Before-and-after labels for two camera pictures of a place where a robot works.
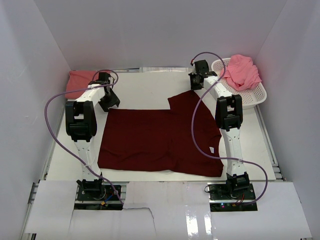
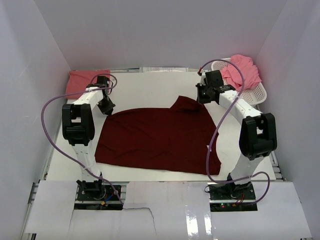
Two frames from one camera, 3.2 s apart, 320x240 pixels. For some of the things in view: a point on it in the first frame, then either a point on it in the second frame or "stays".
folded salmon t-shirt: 78,80 stays
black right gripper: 193,87 → 200,100
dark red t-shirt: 161,140 stays
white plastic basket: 251,97 stays
